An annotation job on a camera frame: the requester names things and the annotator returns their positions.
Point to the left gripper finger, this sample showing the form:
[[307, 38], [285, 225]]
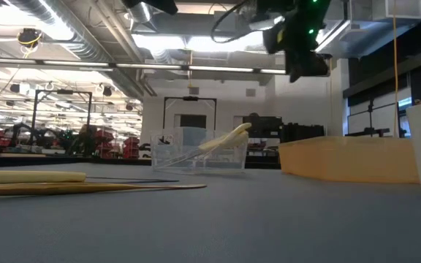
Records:
[[155, 5]]

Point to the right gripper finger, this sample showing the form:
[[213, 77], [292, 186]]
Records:
[[318, 65], [296, 67]]

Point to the orange plastic bin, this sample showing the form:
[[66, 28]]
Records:
[[342, 160]]

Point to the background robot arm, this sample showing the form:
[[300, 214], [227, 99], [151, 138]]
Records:
[[31, 131]]

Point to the ceiling light bar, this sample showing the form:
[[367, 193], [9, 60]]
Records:
[[148, 66]]

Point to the black cases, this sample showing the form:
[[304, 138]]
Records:
[[302, 133]]

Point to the black screen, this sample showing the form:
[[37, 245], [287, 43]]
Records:
[[261, 126]]

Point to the red storage bins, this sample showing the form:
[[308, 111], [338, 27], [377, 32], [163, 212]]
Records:
[[102, 140]]

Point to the clear plastic bin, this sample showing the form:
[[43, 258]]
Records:
[[174, 157]]

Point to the black camera stand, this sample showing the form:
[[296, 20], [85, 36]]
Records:
[[370, 117]]

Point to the silver ceiling duct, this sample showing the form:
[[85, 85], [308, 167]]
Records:
[[75, 33]]

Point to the black gantry frame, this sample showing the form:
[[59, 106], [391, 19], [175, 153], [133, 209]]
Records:
[[190, 98], [89, 109]]

